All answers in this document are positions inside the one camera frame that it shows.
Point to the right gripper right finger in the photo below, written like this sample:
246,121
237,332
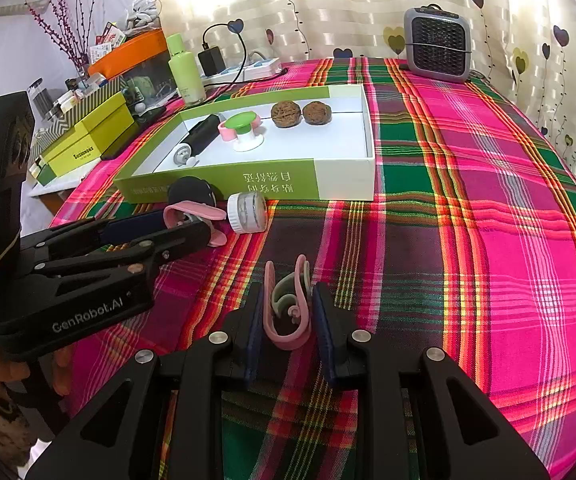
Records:
419,415

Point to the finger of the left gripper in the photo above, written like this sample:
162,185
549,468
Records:
81,237
139,259

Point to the grey mini fan heater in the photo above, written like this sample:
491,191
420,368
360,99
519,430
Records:
438,43

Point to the black rectangular device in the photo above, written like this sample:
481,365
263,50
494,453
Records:
201,135

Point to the plaid pink green bedspread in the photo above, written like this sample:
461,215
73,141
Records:
468,245

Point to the green lid white jar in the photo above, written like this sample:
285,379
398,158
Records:
248,141

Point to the brown walnut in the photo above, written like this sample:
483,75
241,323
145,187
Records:
286,114
317,113

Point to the pink hair claw clip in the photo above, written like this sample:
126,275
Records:
177,214

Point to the pink grey hair clip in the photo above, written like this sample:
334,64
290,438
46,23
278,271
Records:
286,303

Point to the lime green shoe box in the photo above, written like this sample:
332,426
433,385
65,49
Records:
86,140

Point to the orange storage bin lid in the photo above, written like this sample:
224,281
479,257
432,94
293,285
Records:
135,51

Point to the dark glass jar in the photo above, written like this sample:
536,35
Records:
40,97

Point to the green lotion bottle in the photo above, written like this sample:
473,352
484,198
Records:
185,71

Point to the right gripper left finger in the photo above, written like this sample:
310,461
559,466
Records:
157,403

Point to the black smartphone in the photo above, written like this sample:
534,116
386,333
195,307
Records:
141,123

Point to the green white open box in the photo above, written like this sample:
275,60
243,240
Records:
335,161

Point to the purple dried flower branches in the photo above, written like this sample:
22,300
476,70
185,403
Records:
71,31

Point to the chevron patterned box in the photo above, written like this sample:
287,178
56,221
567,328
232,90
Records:
59,125

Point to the white blue power strip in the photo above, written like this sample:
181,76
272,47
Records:
259,69

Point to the small white round jar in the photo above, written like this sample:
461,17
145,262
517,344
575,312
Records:
247,212

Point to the black charger plug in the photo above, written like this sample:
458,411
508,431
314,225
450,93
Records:
211,61

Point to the person's left hand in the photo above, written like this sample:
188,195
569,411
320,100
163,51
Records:
61,372

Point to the heart patterned curtain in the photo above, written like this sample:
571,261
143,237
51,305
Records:
525,48

